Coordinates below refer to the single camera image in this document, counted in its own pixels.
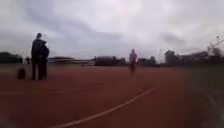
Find row of dark trees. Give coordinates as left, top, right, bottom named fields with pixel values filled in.
left=93, top=55, right=128, bottom=67

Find person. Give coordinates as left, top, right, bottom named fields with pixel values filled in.
left=40, top=40, right=51, bottom=81
left=30, top=32, right=44, bottom=81
left=128, top=48, right=139, bottom=74

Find low long building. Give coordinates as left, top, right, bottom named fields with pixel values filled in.
left=47, top=56, right=96, bottom=66

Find trees and buildings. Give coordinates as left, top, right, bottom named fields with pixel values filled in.
left=136, top=43, right=224, bottom=67

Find dark bag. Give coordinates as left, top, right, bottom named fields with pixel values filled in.
left=16, top=67, right=27, bottom=81

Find grass strip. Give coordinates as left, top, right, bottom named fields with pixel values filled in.
left=178, top=63, right=224, bottom=128

